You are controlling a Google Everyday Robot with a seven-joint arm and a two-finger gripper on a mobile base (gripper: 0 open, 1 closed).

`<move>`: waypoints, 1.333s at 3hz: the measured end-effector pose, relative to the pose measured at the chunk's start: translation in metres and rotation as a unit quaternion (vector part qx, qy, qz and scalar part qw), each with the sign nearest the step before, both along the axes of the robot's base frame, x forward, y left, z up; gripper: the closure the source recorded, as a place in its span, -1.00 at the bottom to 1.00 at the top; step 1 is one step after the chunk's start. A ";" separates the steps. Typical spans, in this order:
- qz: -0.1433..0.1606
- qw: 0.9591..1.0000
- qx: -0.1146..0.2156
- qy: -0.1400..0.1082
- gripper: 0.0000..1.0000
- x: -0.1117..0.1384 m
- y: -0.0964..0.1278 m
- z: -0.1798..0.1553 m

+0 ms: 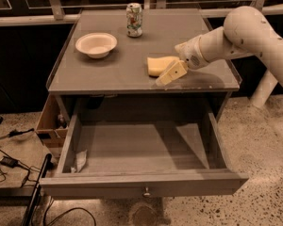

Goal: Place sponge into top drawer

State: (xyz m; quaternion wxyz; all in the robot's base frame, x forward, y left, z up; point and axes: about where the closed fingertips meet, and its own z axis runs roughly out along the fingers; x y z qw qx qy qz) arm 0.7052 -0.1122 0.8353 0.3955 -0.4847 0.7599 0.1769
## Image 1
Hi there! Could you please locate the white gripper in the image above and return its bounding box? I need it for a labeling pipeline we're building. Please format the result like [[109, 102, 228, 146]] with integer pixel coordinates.
[[156, 36, 208, 87]]

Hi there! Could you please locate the yellow sponge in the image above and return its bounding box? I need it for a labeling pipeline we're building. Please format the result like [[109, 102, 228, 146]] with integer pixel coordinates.
[[147, 56, 179, 77]]

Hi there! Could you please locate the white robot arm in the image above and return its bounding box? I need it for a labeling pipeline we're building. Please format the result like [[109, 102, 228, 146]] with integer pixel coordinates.
[[156, 7, 283, 107]]

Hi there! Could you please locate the open grey top drawer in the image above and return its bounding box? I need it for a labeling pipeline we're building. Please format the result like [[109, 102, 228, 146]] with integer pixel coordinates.
[[39, 111, 250, 200]]

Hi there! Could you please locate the metal drawer knob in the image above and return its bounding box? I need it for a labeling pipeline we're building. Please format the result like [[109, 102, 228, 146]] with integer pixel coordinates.
[[142, 186, 152, 198]]

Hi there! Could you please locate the green white soda can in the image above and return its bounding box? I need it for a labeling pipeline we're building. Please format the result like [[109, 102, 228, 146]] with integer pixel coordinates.
[[126, 3, 142, 38]]

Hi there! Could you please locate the grey cabinet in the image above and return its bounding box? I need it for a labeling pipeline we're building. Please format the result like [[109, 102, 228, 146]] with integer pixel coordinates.
[[45, 8, 242, 124]]

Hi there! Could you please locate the white bowl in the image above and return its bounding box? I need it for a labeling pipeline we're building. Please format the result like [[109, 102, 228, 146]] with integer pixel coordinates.
[[75, 33, 117, 59]]

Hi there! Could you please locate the crumpled paper scrap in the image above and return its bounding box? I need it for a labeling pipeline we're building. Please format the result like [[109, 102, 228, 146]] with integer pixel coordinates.
[[71, 151, 87, 173]]

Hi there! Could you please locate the cardboard box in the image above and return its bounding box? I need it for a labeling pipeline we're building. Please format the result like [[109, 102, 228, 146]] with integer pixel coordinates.
[[36, 95, 68, 149]]

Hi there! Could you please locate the black pole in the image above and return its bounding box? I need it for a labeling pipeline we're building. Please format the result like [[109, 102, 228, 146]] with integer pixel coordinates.
[[21, 153, 52, 226]]

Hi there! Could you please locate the black power adapter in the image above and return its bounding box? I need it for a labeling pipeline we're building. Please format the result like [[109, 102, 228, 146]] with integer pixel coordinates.
[[0, 156, 18, 168]]

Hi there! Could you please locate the metal railing frame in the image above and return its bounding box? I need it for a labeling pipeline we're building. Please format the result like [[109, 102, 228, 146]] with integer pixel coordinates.
[[0, 0, 283, 28]]

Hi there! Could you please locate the black floor cable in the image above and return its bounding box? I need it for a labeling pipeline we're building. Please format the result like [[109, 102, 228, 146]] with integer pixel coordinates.
[[42, 198, 97, 226]]

